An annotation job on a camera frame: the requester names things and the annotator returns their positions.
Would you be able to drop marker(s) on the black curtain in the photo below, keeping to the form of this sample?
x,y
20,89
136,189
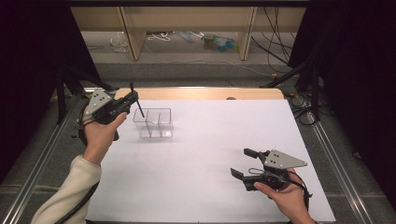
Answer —
x,y
351,77
34,62

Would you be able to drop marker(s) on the clear plastic bag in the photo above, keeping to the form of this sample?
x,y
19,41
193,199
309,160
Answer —
x,y
119,42

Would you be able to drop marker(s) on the black stand legs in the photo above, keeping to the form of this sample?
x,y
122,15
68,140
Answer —
x,y
60,93
315,90

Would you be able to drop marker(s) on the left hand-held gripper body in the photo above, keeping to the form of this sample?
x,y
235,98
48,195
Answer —
x,y
99,102

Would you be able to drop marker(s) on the beige wooden shelf unit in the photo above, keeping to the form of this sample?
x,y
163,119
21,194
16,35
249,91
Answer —
x,y
186,18

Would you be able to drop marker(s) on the person's left hand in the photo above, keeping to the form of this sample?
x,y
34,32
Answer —
x,y
101,137

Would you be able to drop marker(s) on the wooden table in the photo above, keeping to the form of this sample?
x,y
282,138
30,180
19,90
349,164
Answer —
x,y
193,93

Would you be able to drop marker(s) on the metal floor rail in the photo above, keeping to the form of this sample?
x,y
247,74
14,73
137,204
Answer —
x,y
37,168
339,168

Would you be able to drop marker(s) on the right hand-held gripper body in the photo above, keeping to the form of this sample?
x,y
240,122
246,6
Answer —
x,y
280,161

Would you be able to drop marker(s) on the green and blue plastic bottles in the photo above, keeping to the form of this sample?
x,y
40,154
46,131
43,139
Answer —
x,y
219,43

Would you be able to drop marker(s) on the white table cover sheet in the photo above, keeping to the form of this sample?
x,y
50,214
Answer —
x,y
202,161

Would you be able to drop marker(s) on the clear plastic compartment organizer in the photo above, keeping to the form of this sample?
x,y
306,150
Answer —
x,y
154,123

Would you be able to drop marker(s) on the person's right hand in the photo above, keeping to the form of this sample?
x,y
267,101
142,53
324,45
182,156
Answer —
x,y
291,199

